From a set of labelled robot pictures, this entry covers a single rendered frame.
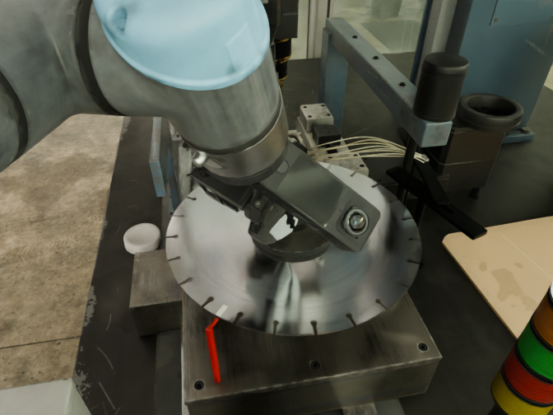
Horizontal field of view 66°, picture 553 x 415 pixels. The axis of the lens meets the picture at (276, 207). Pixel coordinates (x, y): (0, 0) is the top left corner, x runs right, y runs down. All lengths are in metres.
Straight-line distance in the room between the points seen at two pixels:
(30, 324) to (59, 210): 0.67
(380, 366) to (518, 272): 0.40
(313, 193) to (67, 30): 0.21
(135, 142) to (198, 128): 0.95
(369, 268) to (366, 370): 0.12
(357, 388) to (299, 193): 0.32
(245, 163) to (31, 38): 0.14
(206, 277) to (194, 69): 0.34
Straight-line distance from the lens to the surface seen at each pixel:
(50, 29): 0.26
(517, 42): 1.19
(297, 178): 0.35
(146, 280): 0.70
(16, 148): 0.24
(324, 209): 0.36
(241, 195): 0.38
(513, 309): 0.82
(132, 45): 0.21
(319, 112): 0.98
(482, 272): 0.86
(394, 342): 0.59
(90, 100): 0.26
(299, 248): 0.53
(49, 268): 2.04
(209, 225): 0.58
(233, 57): 0.22
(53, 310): 1.87
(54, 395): 0.54
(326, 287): 0.50
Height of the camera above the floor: 1.33
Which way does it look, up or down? 39 degrees down
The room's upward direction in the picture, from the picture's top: straight up
